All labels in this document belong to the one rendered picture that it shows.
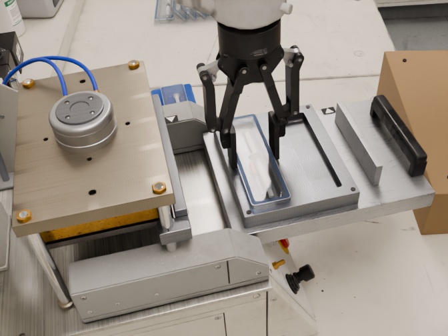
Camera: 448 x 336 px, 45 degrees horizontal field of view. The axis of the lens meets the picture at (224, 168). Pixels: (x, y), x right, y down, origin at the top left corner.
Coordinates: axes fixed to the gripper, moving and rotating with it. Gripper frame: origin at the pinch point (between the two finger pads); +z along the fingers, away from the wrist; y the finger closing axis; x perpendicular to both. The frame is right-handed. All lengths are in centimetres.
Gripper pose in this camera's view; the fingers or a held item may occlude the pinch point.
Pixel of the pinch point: (253, 142)
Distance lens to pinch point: 78.2
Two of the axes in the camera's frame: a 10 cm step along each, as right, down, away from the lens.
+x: -2.3, -6.9, 6.9
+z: 0.6, 6.9, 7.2
